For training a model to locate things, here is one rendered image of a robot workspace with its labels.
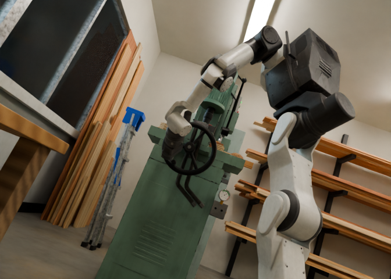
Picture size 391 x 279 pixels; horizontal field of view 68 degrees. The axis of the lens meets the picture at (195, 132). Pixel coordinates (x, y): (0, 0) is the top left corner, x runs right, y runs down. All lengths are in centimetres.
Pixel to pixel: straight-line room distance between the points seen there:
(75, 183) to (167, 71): 245
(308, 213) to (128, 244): 100
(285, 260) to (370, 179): 389
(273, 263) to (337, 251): 352
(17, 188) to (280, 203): 74
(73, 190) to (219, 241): 206
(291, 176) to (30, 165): 81
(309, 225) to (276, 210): 12
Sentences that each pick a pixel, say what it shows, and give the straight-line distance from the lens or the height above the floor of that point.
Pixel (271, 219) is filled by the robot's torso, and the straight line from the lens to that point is 101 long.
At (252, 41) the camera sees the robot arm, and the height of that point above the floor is 127.
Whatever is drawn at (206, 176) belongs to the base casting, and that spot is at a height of 73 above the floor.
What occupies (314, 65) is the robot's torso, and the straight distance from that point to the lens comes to 130.
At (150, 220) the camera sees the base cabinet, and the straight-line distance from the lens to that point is 167.
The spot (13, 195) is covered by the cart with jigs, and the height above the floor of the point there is 40.
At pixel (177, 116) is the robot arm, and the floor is 85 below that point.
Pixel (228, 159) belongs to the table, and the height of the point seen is 87.
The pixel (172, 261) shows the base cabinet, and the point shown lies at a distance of 167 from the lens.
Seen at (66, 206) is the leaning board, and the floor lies 17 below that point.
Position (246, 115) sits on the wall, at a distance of 441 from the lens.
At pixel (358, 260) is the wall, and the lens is 466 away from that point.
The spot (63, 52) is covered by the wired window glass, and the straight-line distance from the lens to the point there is 271.
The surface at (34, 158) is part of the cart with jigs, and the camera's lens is 63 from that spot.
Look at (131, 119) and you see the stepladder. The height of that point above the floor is 106.
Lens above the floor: 48
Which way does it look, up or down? 16 degrees up
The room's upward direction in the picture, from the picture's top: 22 degrees clockwise
